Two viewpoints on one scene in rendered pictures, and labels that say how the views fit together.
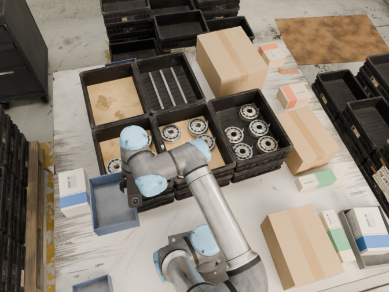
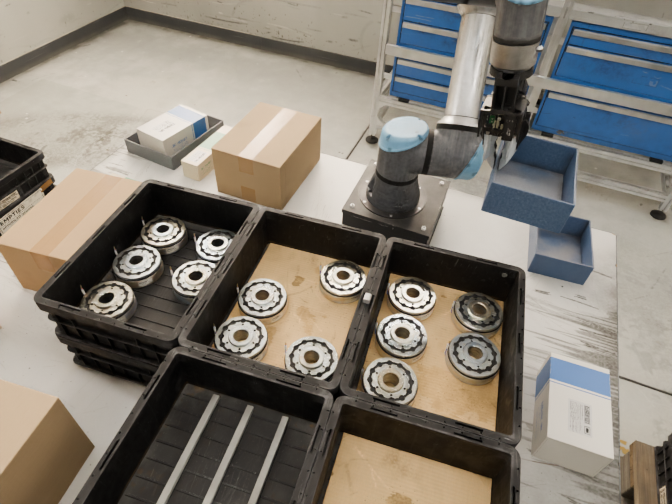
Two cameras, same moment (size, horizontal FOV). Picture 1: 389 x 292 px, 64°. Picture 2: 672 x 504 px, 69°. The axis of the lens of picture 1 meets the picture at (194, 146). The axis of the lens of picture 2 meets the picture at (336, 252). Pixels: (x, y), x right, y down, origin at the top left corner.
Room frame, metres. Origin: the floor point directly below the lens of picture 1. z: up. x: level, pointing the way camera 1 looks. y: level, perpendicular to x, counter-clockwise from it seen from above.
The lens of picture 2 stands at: (1.28, 0.44, 1.67)
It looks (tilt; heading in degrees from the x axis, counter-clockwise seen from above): 46 degrees down; 216
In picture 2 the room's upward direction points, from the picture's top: 4 degrees clockwise
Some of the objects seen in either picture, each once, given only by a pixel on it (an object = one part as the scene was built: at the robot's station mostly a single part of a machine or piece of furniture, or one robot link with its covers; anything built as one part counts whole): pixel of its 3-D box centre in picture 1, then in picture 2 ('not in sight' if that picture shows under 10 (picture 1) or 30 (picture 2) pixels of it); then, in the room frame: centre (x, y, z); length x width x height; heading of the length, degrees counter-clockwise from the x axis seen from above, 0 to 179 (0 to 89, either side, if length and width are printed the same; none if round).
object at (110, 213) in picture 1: (113, 201); (531, 178); (0.41, 0.28, 1.10); 0.20 x 0.15 x 0.07; 18
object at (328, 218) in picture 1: (335, 236); (212, 152); (0.45, -0.69, 0.73); 0.24 x 0.06 x 0.06; 14
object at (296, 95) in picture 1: (293, 95); not in sight; (1.31, -0.59, 0.74); 0.16 x 0.12 x 0.07; 110
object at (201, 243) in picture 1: (204, 243); (404, 147); (0.32, -0.06, 0.97); 0.13 x 0.12 x 0.14; 121
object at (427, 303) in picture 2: not in sight; (412, 294); (0.63, 0.19, 0.86); 0.10 x 0.10 x 0.01
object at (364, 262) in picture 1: (370, 236); (176, 135); (0.47, -0.86, 0.73); 0.27 x 0.20 x 0.05; 11
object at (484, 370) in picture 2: (116, 167); (474, 354); (0.68, 0.36, 0.86); 0.10 x 0.10 x 0.01
